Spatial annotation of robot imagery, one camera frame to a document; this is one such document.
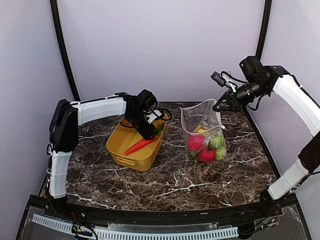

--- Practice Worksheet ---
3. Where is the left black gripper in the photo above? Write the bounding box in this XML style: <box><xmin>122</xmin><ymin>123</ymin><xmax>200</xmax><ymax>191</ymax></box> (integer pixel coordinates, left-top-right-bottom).
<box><xmin>128</xmin><ymin>111</ymin><xmax>158</xmax><ymax>140</ymax></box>

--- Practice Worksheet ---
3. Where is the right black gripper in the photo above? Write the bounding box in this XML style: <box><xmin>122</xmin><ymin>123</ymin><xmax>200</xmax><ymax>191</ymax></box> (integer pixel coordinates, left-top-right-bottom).
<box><xmin>212</xmin><ymin>78</ymin><xmax>269</xmax><ymax>112</ymax></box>

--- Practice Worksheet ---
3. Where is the yellow plastic basket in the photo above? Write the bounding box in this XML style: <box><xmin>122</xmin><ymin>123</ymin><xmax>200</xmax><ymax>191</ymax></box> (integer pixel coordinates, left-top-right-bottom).
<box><xmin>106</xmin><ymin>120</ymin><xmax>167</xmax><ymax>172</ymax></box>

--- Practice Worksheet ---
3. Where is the orange toy carrot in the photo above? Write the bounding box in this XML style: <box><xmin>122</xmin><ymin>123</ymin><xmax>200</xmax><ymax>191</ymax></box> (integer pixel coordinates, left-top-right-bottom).
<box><xmin>125</xmin><ymin>136</ymin><xmax>157</xmax><ymax>156</ymax></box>

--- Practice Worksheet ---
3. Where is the yellow toy lemon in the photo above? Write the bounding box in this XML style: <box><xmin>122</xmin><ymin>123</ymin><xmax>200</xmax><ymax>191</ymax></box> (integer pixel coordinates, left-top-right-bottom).
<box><xmin>194</xmin><ymin>125</ymin><xmax>208</xmax><ymax>136</ymax></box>

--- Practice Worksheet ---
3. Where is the clear dotted zip bag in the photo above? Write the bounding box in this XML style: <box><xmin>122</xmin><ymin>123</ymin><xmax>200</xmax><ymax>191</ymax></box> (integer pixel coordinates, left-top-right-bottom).
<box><xmin>180</xmin><ymin>99</ymin><xmax>227</xmax><ymax>163</ymax></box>

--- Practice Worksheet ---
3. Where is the green toy apple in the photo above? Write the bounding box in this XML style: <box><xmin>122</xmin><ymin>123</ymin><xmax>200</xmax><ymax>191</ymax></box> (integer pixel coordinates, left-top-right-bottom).
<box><xmin>208</xmin><ymin>134</ymin><xmax>225</xmax><ymax>149</ymax></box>

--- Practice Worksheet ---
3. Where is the red toy apple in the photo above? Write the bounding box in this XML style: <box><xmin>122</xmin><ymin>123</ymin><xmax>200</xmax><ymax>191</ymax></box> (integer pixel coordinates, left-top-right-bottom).
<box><xmin>187</xmin><ymin>134</ymin><xmax>205</xmax><ymax>152</ymax></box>

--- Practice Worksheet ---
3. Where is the green toy pear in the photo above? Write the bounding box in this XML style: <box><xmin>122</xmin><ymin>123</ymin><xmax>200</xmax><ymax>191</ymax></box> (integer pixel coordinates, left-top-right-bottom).
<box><xmin>215</xmin><ymin>146</ymin><xmax>227</xmax><ymax>161</ymax></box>

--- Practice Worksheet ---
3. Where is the red toy tomato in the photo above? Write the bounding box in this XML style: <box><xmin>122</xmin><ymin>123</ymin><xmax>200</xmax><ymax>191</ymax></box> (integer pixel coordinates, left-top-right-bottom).
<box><xmin>198</xmin><ymin>148</ymin><xmax>216</xmax><ymax>163</ymax></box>

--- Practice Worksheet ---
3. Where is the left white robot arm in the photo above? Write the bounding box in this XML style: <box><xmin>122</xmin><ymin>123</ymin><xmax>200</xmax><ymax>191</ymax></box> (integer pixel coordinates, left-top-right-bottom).
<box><xmin>46</xmin><ymin>89</ymin><xmax>163</xmax><ymax>218</ymax></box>

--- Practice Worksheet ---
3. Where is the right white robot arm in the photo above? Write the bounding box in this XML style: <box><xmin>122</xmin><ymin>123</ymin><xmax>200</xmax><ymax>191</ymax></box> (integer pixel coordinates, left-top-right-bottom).
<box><xmin>212</xmin><ymin>65</ymin><xmax>320</xmax><ymax>217</ymax></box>

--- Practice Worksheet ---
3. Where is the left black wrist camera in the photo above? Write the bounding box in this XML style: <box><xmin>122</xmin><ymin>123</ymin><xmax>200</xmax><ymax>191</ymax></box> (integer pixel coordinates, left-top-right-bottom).
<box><xmin>137</xmin><ymin>89</ymin><xmax>163</xmax><ymax>124</ymax></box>

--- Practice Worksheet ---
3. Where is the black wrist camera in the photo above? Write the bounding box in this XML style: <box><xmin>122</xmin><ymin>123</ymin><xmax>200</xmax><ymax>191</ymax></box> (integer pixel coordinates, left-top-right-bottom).
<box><xmin>210</xmin><ymin>56</ymin><xmax>263</xmax><ymax>88</ymax></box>
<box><xmin>137</xmin><ymin>89</ymin><xmax>163</xmax><ymax>124</ymax></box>

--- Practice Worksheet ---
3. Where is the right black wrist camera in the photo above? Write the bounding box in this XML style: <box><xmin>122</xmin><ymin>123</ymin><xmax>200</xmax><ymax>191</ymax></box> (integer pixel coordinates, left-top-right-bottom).
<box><xmin>210</xmin><ymin>56</ymin><xmax>263</xmax><ymax>88</ymax></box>

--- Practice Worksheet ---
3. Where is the black front rail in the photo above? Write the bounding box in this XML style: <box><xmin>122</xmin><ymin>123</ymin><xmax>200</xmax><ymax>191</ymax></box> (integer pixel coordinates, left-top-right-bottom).
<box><xmin>44</xmin><ymin>199</ymin><xmax>276</xmax><ymax>226</ymax></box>

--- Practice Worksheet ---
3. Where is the white slotted cable duct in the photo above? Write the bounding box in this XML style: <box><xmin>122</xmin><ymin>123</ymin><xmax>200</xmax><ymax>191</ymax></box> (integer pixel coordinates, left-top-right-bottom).
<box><xmin>31</xmin><ymin>214</ymin><xmax>239</xmax><ymax>240</ymax></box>

